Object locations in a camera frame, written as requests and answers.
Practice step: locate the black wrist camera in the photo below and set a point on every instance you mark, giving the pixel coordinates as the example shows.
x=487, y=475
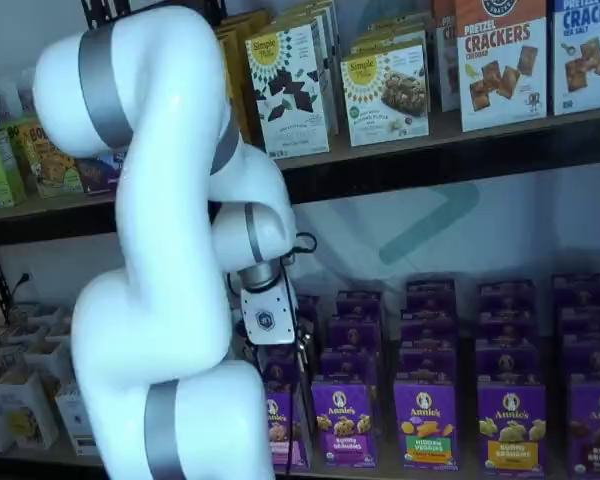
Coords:
x=304, y=332

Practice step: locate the blue Z Bar box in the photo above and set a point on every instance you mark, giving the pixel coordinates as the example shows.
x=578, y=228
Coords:
x=97, y=172

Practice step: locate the white box yellow patch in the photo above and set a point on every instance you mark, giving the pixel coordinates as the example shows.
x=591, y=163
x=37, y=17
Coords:
x=25, y=410

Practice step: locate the purple Annie's box pink patch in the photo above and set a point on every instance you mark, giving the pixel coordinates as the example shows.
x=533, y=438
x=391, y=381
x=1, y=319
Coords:
x=280, y=430
x=280, y=372

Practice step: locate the translucent sheet with teal mark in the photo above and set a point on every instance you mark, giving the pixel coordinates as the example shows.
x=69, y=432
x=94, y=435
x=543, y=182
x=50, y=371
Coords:
x=430, y=225

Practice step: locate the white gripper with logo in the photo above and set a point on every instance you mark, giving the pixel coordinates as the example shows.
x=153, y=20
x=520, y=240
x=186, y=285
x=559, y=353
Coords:
x=267, y=317

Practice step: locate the light green Bobo's box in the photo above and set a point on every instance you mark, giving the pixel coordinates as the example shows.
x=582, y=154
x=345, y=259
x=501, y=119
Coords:
x=11, y=150

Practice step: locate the white Simple Mills box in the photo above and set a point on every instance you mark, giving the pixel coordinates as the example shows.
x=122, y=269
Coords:
x=387, y=41
x=332, y=75

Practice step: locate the blue pretzel crackers box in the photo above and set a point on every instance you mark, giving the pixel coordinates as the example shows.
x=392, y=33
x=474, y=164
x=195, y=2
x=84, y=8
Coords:
x=587, y=60

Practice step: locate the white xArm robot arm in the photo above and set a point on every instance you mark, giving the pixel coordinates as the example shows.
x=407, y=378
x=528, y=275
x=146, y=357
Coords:
x=170, y=150

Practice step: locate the yellow Bobo's box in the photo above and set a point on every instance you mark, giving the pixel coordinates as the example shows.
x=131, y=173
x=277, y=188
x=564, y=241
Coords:
x=50, y=160

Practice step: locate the plain white box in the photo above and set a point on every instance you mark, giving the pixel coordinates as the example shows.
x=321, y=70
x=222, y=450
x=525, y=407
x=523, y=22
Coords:
x=47, y=360

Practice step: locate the white box dark label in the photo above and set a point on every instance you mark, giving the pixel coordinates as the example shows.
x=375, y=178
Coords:
x=75, y=415

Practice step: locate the Annie's box brown label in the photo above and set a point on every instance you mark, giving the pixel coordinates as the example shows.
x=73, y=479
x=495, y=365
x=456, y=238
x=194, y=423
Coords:
x=595, y=430

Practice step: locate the dark brown cracker box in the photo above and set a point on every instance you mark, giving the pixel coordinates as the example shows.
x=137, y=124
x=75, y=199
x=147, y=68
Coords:
x=447, y=75

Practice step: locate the Simple Mills snack bar box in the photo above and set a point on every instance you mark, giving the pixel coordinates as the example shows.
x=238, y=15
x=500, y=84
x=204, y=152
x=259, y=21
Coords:
x=385, y=95

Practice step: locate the mustard yellow box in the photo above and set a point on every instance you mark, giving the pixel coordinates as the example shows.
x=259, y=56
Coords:
x=242, y=65

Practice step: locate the purple Annie's box yellow label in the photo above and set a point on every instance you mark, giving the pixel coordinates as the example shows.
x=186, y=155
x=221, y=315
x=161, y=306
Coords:
x=426, y=425

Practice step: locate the purple Annie's snack box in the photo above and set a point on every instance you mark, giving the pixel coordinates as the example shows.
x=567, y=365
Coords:
x=582, y=290
x=310, y=307
x=427, y=365
x=592, y=362
x=347, y=367
x=354, y=335
x=507, y=297
x=429, y=330
x=589, y=325
x=359, y=305
x=509, y=367
x=507, y=330
x=430, y=297

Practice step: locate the orange pretzel crackers box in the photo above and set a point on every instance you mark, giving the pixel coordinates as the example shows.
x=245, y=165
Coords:
x=502, y=75

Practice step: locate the Simple Mills dark cracker box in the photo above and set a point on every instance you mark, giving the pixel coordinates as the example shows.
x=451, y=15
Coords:
x=290, y=100

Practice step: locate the black metal shelf rack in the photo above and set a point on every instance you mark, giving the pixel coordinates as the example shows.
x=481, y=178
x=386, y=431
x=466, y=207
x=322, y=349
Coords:
x=30, y=225
x=430, y=165

